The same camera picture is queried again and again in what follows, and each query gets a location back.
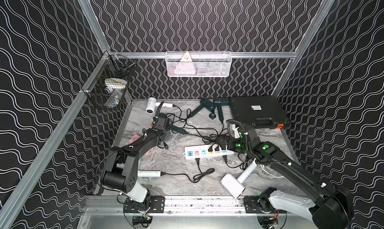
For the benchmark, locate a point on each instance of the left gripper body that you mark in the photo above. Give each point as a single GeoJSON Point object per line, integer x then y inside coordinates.
{"type": "Point", "coordinates": [163, 128]}

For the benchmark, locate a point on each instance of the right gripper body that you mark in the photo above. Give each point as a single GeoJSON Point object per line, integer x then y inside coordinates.
{"type": "Point", "coordinates": [240, 147]}

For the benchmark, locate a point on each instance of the white multicolour power strip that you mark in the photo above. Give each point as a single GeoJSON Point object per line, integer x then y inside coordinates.
{"type": "Point", "coordinates": [206, 151]}

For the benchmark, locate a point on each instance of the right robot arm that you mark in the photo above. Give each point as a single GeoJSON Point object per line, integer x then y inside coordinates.
{"type": "Point", "coordinates": [326, 205]}

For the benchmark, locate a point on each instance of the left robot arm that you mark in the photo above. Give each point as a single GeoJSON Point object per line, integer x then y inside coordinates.
{"type": "Point", "coordinates": [120, 172]}

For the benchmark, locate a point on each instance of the large green orange hair dryer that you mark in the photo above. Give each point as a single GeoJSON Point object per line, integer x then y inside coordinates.
{"type": "Point", "coordinates": [178, 130]}

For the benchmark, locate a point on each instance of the small white hair dryer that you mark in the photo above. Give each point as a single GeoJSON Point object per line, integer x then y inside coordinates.
{"type": "Point", "coordinates": [152, 104]}

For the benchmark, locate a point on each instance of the black plastic tool case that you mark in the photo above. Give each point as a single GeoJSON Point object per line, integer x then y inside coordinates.
{"type": "Point", "coordinates": [259, 112]}

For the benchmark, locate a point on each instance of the pink hair dryer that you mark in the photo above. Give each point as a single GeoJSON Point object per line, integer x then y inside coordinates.
{"type": "Point", "coordinates": [136, 137]}

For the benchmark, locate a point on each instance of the dark green hair dryer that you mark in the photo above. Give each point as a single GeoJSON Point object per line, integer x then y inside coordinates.
{"type": "Point", "coordinates": [220, 102]}
{"type": "Point", "coordinates": [207, 104]}

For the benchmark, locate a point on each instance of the white hair dryer front right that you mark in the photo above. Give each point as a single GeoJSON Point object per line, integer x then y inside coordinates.
{"type": "Point", "coordinates": [235, 185]}

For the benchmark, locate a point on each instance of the white hair dryer front left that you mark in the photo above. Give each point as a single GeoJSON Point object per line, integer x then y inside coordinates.
{"type": "Point", "coordinates": [150, 173]}

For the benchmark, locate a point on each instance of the white bottle in mesh basket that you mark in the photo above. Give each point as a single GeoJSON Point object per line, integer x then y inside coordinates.
{"type": "Point", "coordinates": [115, 95]}

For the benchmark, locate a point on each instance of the pink triangle card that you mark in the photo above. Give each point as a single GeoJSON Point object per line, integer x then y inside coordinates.
{"type": "Point", "coordinates": [186, 66]}

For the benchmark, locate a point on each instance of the black cable large green dryer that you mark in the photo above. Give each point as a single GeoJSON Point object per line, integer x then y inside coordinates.
{"type": "Point", "coordinates": [179, 121]}

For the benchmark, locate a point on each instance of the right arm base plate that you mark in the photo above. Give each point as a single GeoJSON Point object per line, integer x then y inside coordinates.
{"type": "Point", "coordinates": [258, 205]}

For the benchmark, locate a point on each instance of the black wire mesh basket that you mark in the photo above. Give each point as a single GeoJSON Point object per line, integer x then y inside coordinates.
{"type": "Point", "coordinates": [116, 72]}

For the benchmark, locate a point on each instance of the clear wall basket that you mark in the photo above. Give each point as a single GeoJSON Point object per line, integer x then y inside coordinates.
{"type": "Point", "coordinates": [207, 63]}

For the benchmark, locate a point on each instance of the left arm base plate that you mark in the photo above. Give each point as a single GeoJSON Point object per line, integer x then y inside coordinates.
{"type": "Point", "coordinates": [151, 204]}

